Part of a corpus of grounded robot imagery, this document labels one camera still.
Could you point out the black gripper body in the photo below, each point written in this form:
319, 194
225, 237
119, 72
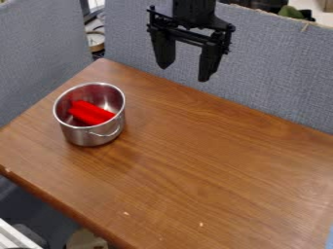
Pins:
188, 21

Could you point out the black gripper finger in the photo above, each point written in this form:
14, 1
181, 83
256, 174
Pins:
209, 60
164, 48

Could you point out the silver metal pot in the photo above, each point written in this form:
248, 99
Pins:
107, 97

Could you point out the red ridged block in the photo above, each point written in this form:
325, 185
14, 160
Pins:
89, 113

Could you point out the beige object under table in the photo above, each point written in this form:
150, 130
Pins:
83, 239

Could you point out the white slatted object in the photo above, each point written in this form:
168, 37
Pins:
12, 239

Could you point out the grey fabric partition right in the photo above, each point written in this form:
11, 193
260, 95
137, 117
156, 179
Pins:
277, 71

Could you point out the grey fabric partition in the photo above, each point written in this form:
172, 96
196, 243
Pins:
43, 51
277, 71

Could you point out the round wooden stool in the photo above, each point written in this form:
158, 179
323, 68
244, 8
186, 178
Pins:
95, 35

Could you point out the green cloth item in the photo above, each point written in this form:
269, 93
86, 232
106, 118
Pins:
291, 12

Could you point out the grey fabric partition left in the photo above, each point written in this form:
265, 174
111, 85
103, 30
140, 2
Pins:
43, 51

